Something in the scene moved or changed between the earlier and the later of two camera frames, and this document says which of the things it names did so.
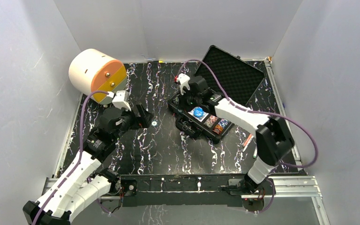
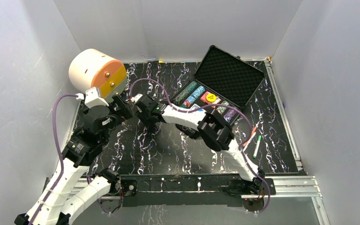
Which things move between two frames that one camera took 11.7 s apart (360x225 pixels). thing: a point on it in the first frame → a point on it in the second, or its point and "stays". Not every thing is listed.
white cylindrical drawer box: x=92 y=70 stays
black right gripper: x=186 y=90 → x=140 y=114
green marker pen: x=255 y=153 stays
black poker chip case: x=228 y=76 stays
